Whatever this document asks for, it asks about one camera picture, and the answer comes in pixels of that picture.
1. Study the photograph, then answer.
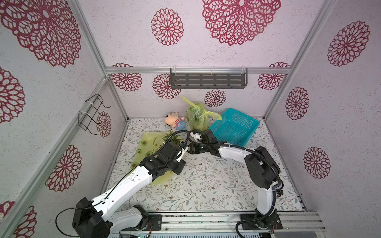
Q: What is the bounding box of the aluminium front rail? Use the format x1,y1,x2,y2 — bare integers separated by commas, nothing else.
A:
107,211,326,238

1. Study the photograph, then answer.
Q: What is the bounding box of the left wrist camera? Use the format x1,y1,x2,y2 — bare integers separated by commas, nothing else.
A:
176,142,189,162

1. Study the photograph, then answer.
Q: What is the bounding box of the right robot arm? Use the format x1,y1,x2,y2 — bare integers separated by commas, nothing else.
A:
188,130,283,216

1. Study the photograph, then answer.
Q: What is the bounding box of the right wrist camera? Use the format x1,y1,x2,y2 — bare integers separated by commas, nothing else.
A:
190,130,202,143

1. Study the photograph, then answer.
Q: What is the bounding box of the teal plastic basket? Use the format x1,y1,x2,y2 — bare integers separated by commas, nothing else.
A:
209,108,260,147

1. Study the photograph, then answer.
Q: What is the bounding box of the pineapple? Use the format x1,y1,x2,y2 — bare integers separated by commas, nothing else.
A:
162,131,183,146

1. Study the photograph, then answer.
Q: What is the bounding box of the black wire wall rack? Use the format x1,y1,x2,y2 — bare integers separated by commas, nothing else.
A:
77,94,112,138

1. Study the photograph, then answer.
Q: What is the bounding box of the pink plush doll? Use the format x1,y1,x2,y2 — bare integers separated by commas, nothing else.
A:
164,112,186,130

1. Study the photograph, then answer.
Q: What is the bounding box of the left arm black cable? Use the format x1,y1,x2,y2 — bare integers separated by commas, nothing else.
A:
55,129,191,238

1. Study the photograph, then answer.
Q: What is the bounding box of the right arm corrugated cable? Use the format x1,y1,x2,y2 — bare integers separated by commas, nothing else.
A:
186,139,284,238

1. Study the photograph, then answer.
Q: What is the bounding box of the green avocado plastic bag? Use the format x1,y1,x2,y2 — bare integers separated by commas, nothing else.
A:
131,131,175,185
182,96,222,131

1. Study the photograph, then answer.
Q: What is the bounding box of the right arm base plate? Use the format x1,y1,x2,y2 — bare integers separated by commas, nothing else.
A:
240,209,283,231

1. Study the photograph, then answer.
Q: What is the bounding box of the grey metal wall shelf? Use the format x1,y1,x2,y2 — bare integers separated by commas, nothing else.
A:
170,68,248,89

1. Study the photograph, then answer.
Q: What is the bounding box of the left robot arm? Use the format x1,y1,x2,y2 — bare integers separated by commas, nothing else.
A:
72,142,188,238

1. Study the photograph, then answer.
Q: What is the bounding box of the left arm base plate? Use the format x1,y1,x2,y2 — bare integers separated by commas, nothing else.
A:
121,214,163,232

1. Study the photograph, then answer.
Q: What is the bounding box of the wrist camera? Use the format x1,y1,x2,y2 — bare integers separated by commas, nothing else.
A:
176,142,189,162
190,130,202,143

